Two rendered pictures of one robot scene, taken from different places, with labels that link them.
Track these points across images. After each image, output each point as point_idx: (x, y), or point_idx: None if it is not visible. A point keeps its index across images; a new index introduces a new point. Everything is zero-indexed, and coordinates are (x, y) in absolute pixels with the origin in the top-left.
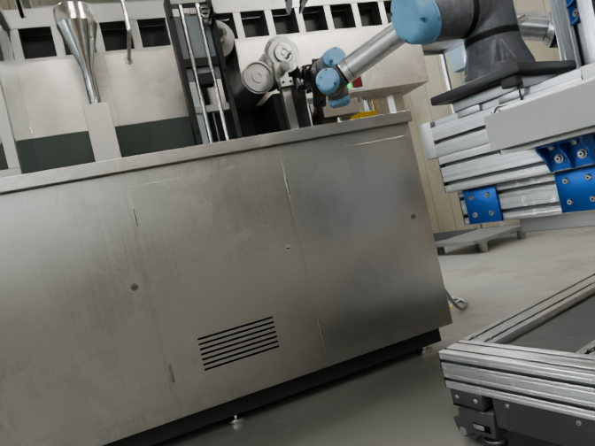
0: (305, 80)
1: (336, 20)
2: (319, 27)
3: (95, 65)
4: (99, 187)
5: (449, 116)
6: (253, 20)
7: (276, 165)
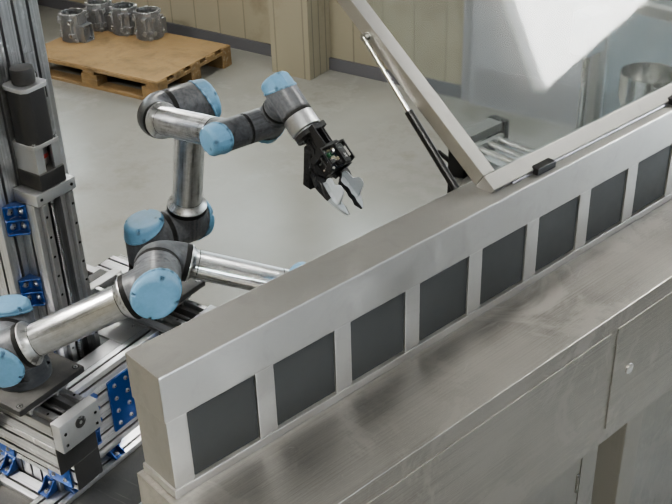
0: None
1: (375, 331)
2: (421, 318)
3: None
4: None
5: (194, 302)
6: (548, 216)
7: None
